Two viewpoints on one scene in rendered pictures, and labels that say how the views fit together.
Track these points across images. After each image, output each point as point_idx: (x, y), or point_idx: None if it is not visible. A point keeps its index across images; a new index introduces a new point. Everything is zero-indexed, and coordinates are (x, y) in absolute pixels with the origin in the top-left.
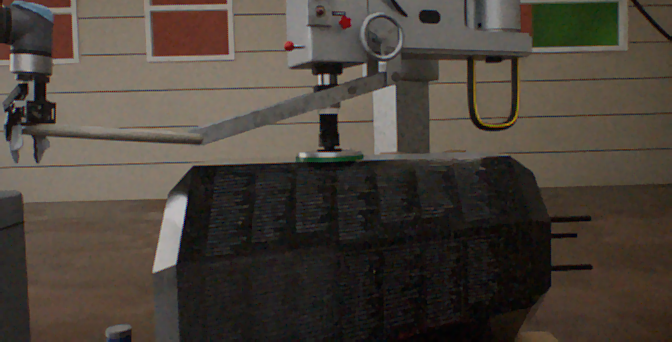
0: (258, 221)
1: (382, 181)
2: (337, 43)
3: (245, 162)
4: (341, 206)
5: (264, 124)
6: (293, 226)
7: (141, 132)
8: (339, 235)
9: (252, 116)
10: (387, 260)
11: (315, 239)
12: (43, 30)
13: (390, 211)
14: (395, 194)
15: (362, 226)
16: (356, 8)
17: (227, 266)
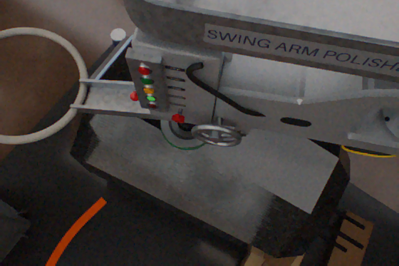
0: (116, 155)
1: (201, 175)
2: None
3: None
4: (167, 175)
5: (122, 115)
6: (134, 170)
7: (13, 142)
8: (156, 191)
9: (112, 111)
10: (182, 212)
11: (142, 185)
12: None
13: (194, 197)
14: (204, 188)
15: (172, 195)
16: (199, 105)
17: (95, 167)
